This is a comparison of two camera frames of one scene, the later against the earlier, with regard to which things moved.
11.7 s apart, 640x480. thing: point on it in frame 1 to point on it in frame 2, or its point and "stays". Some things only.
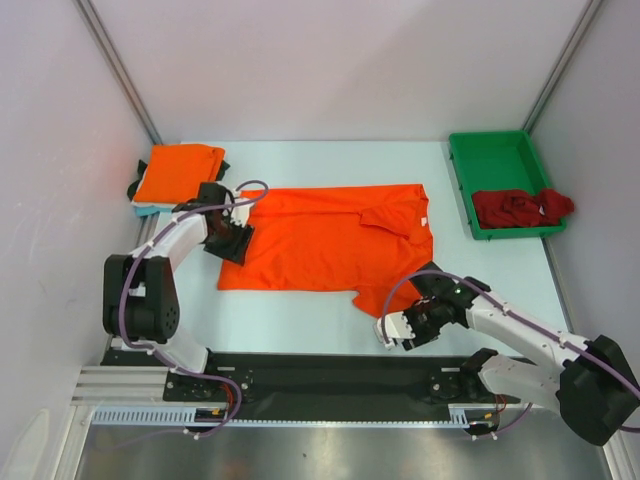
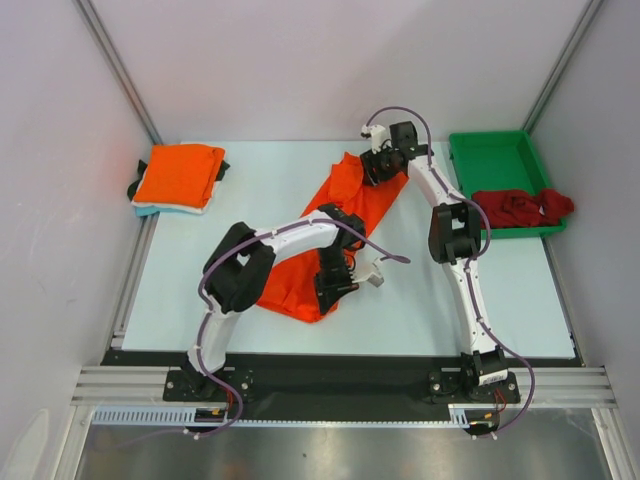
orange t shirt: [367, 240] to [291, 287]
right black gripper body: [417, 326] to [373, 170]
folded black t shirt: [132, 188] stays
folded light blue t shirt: [146, 210] stays
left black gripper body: [230, 242] to [333, 275]
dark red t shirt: [506, 208] stays
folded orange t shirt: [175, 172] stays
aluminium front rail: [119, 386] stays
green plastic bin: [493, 161] stays
